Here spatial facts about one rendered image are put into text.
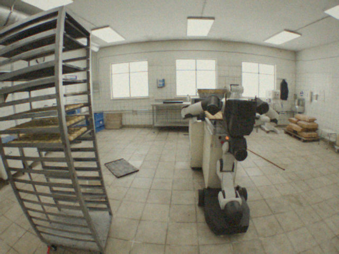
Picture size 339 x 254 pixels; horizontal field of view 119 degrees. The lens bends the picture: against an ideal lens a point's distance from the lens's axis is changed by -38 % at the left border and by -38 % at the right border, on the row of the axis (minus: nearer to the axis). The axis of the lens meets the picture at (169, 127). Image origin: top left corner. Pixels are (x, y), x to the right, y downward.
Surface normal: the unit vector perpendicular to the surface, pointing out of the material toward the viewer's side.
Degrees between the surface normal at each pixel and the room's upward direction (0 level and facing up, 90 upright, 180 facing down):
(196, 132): 90
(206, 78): 90
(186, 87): 90
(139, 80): 90
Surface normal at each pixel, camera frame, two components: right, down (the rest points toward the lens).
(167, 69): -0.08, 0.23
